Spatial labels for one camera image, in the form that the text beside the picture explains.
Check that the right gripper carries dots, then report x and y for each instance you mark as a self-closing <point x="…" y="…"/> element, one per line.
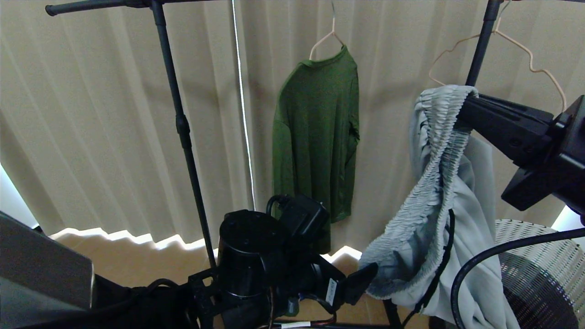
<point x="566" y="173"/>

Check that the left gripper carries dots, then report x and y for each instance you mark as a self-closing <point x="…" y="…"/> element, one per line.
<point x="315" y="288"/>

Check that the pale grey garment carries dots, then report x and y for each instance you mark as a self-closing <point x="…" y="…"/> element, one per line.
<point x="470" y="237"/>

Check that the green printed shirt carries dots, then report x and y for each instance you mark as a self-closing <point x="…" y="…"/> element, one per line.
<point x="315" y="137"/>

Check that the pink clothes hanger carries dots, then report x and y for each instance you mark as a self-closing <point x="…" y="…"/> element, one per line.
<point x="333" y="25"/>
<point x="557" y="87"/>

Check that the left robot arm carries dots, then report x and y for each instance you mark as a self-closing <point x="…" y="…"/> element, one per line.
<point x="247" y="246"/>

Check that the black clothes rack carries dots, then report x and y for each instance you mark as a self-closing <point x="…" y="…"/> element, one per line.
<point x="183" y="128"/>

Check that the window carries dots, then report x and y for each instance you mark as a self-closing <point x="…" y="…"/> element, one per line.
<point x="11" y="201"/>

